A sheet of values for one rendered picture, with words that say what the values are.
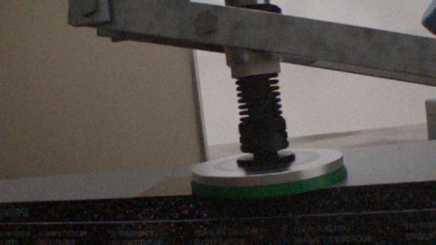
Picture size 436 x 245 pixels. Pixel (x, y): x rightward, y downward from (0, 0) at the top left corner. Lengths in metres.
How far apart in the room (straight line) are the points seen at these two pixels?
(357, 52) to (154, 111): 5.29
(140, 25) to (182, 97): 5.10
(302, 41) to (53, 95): 6.01
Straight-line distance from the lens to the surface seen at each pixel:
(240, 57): 0.57
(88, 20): 0.56
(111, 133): 6.04
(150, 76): 5.79
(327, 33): 0.55
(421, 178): 0.55
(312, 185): 0.52
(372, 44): 0.56
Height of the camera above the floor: 0.94
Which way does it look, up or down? 3 degrees down
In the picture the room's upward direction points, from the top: 7 degrees counter-clockwise
